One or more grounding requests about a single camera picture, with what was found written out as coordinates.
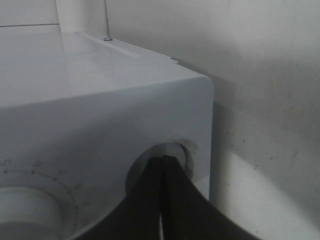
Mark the white timer knob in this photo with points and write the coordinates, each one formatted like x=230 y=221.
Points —
x=29 y=214

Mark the white microwave oven body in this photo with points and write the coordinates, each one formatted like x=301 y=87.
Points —
x=80 y=116

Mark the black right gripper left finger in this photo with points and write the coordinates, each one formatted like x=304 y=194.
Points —
x=137 y=217

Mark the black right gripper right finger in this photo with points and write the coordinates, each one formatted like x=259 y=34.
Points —
x=187 y=215

